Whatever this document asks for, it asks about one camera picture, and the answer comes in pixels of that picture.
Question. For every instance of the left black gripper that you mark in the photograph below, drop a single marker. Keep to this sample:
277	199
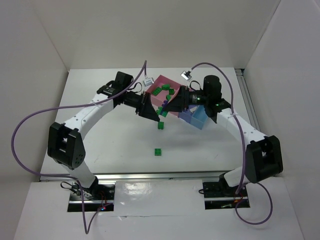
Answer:
143	105

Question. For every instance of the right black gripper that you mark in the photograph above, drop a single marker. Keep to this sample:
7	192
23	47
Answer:
183	97

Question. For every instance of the green curved lego brick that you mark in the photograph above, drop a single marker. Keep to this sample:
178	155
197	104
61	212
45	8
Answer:
168	97

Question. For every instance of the long green lego brick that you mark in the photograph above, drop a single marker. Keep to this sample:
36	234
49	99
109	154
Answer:
161	112

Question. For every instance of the purple lego brick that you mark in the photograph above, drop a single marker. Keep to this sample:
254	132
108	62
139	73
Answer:
163	105

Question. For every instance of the small green lego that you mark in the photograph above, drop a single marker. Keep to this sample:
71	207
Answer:
171	91

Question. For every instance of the green square lego brick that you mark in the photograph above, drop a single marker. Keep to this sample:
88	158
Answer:
160	125

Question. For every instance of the green lego plate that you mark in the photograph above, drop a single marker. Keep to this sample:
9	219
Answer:
157	91

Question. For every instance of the green lego front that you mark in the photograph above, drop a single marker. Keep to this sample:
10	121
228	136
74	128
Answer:
157	152

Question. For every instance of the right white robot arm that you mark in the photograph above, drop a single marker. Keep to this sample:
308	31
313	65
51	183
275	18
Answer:
261	154

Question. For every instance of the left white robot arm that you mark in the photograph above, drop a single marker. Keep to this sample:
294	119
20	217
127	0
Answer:
66	140

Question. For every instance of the large pink container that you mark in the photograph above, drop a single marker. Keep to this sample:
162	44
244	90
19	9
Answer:
158	99

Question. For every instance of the light blue container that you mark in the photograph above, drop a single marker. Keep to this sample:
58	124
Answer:
199	117

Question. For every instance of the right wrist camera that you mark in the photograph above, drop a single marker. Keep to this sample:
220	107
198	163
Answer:
186	75

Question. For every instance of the aluminium rail front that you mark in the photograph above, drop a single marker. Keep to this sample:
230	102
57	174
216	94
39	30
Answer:
159	175

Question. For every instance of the aluminium rail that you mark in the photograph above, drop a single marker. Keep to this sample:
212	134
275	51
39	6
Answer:
159	175
242	100

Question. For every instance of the aluminium rail right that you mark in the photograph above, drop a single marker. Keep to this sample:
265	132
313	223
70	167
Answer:
242	100

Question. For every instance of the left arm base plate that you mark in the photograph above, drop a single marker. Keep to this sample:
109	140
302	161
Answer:
104	199

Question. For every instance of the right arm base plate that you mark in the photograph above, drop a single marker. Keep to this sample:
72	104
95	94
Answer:
218	197

